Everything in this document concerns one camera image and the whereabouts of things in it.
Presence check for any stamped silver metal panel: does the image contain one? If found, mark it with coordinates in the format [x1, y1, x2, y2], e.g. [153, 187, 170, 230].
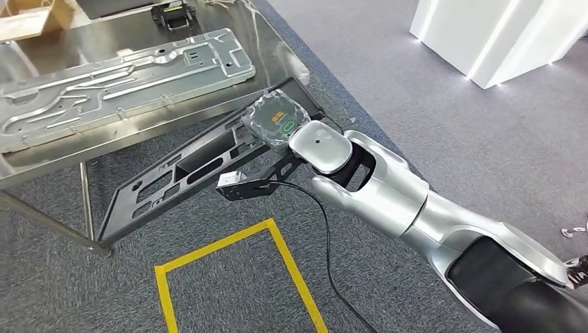
[0, 27, 257, 155]

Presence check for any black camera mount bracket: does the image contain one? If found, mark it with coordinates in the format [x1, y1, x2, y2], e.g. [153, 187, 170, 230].
[216, 153, 306, 202]

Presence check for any black clamp tool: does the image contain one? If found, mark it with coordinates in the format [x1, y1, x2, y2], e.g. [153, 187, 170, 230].
[150, 1, 197, 32]

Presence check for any black plastic frame panel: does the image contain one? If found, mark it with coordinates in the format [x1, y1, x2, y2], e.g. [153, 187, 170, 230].
[96, 77, 327, 249]

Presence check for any black camera cable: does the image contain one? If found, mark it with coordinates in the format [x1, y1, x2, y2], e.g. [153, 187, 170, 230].
[268, 180, 380, 333]

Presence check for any chrome stool base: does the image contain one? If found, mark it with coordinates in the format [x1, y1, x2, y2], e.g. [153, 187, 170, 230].
[560, 220, 588, 240]

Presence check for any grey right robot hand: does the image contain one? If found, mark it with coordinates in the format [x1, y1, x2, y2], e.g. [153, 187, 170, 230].
[241, 89, 312, 155]

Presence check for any open cardboard box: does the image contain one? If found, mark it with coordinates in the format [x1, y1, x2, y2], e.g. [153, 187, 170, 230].
[0, 0, 76, 43]

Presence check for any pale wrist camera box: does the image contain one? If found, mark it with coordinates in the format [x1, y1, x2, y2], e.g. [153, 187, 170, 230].
[216, 171, 248, 189]

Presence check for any stainless steel workbench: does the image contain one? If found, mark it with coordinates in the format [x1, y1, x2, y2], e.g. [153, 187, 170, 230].
[0, 0, 311, 258]

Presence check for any white lit display plinth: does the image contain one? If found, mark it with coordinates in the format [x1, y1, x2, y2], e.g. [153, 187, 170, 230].
[409, 0, 588, 90]

